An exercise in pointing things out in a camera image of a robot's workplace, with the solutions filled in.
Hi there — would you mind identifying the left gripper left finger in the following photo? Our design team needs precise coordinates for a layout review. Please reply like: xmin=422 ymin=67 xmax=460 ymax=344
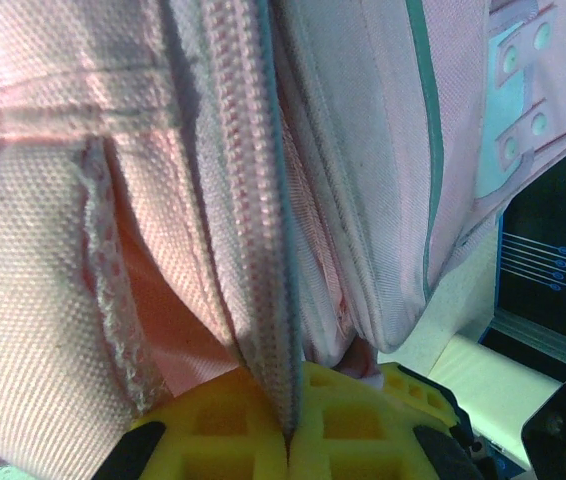
xmin=95 ymin=368 xmax=290 ymax=480

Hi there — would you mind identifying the pink student backpack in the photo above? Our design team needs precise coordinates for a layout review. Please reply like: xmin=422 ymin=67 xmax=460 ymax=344
xmin=0 ymin=0 xmax=566 ymax=474

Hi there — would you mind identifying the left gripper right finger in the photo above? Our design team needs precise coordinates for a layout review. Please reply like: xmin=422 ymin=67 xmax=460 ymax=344
xmin=289 ymin=362 xmax=485 ymax=480

